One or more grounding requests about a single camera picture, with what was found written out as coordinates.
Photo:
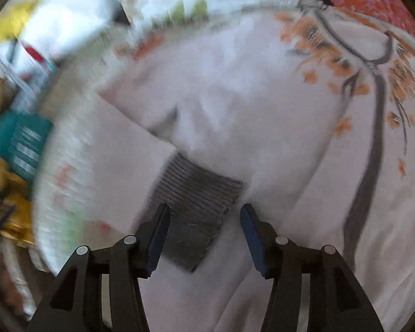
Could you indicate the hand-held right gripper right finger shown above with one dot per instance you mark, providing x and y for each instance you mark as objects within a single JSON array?
[{"x": 252, "y": 240}]

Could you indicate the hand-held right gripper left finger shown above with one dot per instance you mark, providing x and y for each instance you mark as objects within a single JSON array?
[{"x": 156, "y": 240}]

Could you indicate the pink sweater with grey trim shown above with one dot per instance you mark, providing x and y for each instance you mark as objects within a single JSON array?
[{"x": 249, "y": 110}]

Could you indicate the patchwork quilt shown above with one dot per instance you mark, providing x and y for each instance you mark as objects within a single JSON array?
[{"x": 65, "y": 152}]

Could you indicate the mustard yellow object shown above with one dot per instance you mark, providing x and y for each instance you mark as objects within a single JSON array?
[{"x": 13, "y": 214}]

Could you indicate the teal plastic basket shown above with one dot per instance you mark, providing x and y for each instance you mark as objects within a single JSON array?
[{"x": 17, "y": 141}]

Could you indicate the white paper bag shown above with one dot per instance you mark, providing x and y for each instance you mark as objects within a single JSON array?
[{"x": 65, "y": 20}]

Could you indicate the yellow plastic bag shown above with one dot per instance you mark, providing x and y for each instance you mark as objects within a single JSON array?
[{"x": 12, "y": 20}]

